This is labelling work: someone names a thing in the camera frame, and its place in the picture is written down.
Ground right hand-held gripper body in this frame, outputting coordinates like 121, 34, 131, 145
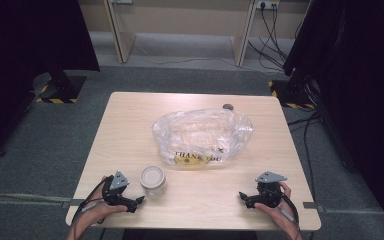
255, 171, 288, 209

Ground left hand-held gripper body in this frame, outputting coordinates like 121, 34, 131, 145
101, 170, 130, 207

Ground person's right hand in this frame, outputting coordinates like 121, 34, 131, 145
253, 181, 300, 232

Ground person's left hand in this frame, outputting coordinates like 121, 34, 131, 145
78, 175, 128, 232

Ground clear jar with white lid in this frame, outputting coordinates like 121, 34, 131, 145
139, 165, 167, 198

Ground clear plastic bag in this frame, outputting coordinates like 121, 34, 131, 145
151, 108, 254, 170

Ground black stand base striped tape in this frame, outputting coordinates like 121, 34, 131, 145
34, 73, 88, 105
268, 79, 316, 110

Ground black curtain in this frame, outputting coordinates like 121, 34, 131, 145
282, 0, 384, 233
0, 0, 101, 162

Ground beige wooden desk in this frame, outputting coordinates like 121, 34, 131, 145
78, 0, 313, 67

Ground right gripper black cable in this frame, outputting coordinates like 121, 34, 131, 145
279, 190, 302, 239

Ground black floor cables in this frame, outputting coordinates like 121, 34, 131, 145
287, 109, 323, 204

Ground thin white floor cable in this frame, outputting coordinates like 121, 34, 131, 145
139, 49, 276, 75

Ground black cables from outlet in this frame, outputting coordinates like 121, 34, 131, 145
247, 2, 304, 73

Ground white wall power outlet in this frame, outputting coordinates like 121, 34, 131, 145
255, 0, 281, 10

